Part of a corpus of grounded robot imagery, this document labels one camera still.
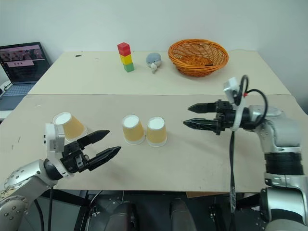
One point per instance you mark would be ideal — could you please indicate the green wooden block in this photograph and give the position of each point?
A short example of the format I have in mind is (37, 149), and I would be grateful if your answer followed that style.
(128, 67)

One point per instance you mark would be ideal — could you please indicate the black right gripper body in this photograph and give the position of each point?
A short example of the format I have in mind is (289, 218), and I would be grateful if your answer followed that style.
(224, 115)

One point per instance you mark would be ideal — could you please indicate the grey plush toy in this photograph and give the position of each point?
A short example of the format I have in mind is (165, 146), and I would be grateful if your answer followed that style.
(154, 61)

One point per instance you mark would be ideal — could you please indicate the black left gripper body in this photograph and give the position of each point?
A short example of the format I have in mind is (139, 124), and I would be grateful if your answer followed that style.
(72, 160)

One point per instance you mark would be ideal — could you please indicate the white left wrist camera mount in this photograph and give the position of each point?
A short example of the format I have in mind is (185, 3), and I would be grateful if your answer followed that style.
(54, 142)

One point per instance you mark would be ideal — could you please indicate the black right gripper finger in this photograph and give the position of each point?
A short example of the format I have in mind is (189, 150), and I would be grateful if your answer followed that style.
(203, 107)
(199, 124)

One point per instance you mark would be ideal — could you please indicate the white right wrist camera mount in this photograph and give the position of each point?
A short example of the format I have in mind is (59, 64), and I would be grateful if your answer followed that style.
(234, 96)

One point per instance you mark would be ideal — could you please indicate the open laptop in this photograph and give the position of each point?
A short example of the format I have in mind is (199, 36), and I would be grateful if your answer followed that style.
(20, 67)

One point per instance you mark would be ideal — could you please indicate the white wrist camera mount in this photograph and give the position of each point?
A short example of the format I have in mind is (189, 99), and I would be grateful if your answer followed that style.
(54, 142)
(234, 96)

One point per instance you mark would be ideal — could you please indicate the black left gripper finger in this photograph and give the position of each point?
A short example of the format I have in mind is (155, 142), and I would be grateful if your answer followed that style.
(95, 136)
(104, 155)

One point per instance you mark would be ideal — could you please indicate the orange paper cup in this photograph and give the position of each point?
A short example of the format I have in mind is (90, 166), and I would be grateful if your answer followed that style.
(156, 132)
(133, 130)
(72, 127)

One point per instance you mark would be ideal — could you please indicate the yellow wooden block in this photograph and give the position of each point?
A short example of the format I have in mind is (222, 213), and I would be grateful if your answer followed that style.
(126, 59)

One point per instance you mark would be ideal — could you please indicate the orange wicker basket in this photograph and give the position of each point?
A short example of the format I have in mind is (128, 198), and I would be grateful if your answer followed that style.
(198, 57)

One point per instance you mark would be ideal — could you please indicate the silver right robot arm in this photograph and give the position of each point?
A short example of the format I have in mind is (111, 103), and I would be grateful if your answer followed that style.
(279, 149)

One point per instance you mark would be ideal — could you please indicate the red wooden block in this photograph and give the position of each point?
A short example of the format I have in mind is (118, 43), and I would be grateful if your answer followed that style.
(124, 48)

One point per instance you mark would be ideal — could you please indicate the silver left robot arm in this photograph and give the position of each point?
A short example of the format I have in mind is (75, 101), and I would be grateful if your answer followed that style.
(21, 183)

